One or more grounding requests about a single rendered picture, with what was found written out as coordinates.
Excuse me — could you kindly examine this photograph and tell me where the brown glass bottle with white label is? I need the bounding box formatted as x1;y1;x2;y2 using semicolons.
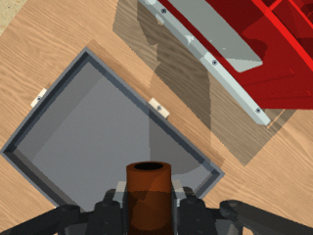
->
126;162;173;235

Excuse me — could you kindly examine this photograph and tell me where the red crate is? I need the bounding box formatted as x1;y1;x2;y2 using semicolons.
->
157;0;313;110

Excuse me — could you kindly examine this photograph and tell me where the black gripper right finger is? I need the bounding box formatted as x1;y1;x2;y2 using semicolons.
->
171;180;313;235

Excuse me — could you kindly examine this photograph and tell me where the dark grey shallow tray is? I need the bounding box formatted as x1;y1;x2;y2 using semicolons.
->
0;46;226;212

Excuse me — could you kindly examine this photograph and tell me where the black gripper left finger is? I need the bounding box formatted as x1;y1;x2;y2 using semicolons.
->
0;181;129;235

